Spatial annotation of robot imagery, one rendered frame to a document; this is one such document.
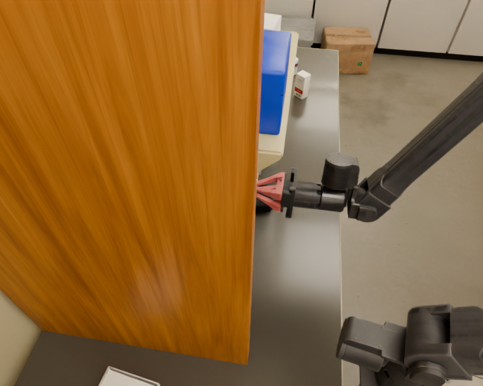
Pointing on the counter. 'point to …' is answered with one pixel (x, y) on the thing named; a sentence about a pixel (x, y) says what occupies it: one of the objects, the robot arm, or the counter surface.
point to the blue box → (274, 80)
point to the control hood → (275, 152)
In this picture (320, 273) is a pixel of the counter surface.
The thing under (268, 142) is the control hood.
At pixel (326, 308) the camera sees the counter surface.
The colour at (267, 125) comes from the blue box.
